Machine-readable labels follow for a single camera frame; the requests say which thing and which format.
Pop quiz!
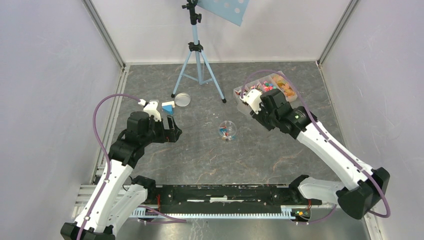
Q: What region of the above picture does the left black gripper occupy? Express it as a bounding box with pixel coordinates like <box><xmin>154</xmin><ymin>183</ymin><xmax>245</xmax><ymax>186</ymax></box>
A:
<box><xmin>141</xmin><ymin>115</ymin><xmax>182</xmax><ymax>147</ymax></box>

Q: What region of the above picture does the clear round jar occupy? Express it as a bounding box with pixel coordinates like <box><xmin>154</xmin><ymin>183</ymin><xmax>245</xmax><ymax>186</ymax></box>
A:
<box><xmin>218</xmin><ymin>120</ymin><xmax>238</xmax><ymax>141</ymax></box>

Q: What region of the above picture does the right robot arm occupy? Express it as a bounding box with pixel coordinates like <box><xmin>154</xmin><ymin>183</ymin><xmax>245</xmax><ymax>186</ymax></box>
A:
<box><xmin>241</xmin><ymin>89</ymin><xmax>391</xmax><ymax>220</ymax></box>

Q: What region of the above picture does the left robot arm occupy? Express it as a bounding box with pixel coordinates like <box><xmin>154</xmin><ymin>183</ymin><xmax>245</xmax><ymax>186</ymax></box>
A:
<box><xmin>60</xmin><ymin>111</ymin><xmax>182</xmax><ymax>240</ymax></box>

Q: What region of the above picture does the blue white toy block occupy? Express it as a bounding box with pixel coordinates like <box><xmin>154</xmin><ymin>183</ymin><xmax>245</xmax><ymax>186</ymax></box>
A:
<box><xmin>161</xmin><ymin>101</ymin><xmax>176</xmax><ymax>115</ymax></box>

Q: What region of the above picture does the clear compartment candy tray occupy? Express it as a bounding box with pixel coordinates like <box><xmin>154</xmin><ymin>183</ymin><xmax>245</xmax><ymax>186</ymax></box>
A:
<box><xmin>233</xmin><ymin>73</ymin><xmax>298</xmax><ymax>117</ymax></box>

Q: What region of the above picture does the round metal lid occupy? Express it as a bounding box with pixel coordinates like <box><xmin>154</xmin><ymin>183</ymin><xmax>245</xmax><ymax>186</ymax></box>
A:
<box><xmin>174</xmin><ymin>92</ymin><xmax>191</xmax><ymax>107</ymax></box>

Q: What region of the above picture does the light blue tripod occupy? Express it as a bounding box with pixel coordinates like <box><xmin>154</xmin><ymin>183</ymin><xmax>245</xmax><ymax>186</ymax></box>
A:
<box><xmin>170</xmin><ymin>0</ymin><xmax>227</xmax><ymax>104</ymax></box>

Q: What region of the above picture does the light blue perforated board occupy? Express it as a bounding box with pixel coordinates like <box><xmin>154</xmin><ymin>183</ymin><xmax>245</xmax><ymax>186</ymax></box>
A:
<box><xmin>197</xmin><ymin>0</ymin><xmax>250</xmax><ymax>27</ymax></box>

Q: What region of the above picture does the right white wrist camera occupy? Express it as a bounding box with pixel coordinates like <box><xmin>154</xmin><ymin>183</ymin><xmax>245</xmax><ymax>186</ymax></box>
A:
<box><xmin>238</xmin><ymin>89</ymin><xmax>262</xmax><ymax>115</ymax></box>

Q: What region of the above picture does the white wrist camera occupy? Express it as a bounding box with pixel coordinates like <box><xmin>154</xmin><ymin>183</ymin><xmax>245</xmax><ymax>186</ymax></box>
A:
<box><xmin>137</xmin><ymin>99</ymin><xmax>162</xmax><ymax>122</ymax></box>
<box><xmin>238</xmin><ymin>89</ymin><xmax>262</xmax><ymax>115</ymax></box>

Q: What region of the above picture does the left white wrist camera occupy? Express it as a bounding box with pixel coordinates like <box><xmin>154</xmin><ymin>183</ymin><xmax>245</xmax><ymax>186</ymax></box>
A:
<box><xmin>137</xmin><ymin>99</ymin><xmax>162</xmax><ymax>122</ymax></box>

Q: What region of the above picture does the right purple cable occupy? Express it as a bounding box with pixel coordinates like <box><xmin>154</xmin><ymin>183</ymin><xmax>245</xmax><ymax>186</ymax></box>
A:
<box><xmin>240</xmin><ymin>69</ymin><xmax>392</xmax><ymax>225</ymax></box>

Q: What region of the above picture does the purple cable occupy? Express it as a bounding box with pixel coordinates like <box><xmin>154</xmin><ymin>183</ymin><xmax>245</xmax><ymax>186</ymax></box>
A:
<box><xmin>75</xmin><ymin>93</ymin><xmax>142</xmax><ymax>240</ymax></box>
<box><xmin>240</xmin><ymin>69</ymin><xmax>392</xmax><ymax>225</ymax></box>

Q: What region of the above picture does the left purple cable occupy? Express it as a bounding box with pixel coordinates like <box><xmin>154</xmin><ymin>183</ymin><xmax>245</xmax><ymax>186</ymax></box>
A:
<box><xmin>75</xmin><ymin>93</ymin><xmax>142</xmax><ymax>240</ymax></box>

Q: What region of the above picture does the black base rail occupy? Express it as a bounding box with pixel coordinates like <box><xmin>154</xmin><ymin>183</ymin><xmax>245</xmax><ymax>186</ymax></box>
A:
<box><xmin>143</xmin><ymin>184</ymin><xmax>323</xmax><ymax>214</ymax></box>

